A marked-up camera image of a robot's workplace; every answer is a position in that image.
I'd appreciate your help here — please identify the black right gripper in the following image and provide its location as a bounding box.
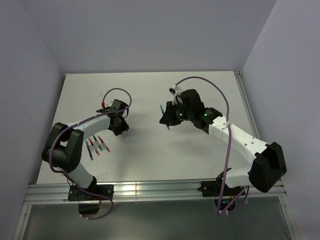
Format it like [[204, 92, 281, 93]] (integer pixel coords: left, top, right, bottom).
[[160, 100, 194, 126]]

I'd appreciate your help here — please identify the light blue pen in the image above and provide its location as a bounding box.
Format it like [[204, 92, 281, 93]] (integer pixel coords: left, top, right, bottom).
[[159, 104, 171, 131]]

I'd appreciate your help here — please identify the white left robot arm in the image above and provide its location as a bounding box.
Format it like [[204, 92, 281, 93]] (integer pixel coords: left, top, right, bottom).
[[41, 99, 129, 200]]

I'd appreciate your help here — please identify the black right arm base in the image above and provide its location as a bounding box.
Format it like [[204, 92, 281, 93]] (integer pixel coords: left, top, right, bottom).
[[197, 180, 245, 211]]

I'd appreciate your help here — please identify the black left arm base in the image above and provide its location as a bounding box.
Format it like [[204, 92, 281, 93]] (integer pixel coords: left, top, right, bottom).
[[67, 184, 114, 220]]

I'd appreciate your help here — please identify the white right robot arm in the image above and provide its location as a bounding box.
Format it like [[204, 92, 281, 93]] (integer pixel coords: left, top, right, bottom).
[[159, 85, 287, 195]]

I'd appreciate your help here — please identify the magenta capped pen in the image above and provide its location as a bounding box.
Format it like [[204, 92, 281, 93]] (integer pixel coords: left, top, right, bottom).
[[97, 135, 111, 153]]

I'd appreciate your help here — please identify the green capped pen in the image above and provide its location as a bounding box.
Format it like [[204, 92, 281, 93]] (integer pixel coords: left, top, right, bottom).
[[92, 135, 103, 151]]

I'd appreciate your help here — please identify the red capped pen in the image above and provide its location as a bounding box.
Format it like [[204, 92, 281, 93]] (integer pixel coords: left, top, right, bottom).
[[88, 137, 100, 156]]

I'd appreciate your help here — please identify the dark blue capped pen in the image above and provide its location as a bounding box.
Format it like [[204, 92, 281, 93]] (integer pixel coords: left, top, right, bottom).
[[85, 140, 94, 161]]

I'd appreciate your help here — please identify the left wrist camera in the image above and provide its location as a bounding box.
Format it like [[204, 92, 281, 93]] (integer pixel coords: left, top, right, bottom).
[[100, 100, 113, 112]]

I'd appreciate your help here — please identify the aluminium side rail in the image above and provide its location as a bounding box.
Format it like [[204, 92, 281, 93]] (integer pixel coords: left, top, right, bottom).
[[233, 70, 274, 177]]

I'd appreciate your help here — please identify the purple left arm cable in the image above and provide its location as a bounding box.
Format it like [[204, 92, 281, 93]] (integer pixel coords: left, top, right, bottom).
[[48, 87, 133, 220]]

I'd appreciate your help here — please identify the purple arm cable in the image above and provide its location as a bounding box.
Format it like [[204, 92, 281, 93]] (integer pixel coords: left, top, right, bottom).
[[48, 87, 133, 220], [174, 76, 250, 217]]

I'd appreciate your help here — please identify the aluminium front rail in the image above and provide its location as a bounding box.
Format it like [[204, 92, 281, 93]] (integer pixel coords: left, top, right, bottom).
[[22, 174, 287, 206]]

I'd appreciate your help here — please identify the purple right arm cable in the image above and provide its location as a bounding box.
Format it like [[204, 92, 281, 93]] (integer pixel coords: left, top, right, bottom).
[[174, 76, 250, 217]]

